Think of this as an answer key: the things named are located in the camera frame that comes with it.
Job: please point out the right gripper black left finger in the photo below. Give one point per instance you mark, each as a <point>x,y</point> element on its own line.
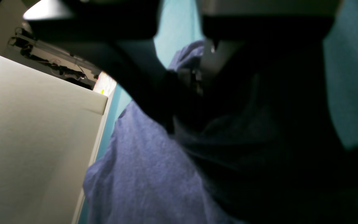
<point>117,36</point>

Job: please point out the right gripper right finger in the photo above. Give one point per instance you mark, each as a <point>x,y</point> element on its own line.
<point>264,51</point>

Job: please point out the blue-grey heather T-shirt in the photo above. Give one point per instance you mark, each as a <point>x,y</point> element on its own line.
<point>276,160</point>

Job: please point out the black plastic bag bottom right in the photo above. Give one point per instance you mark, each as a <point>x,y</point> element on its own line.
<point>50,59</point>

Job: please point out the white foam board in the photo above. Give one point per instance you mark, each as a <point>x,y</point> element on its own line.
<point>48,129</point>

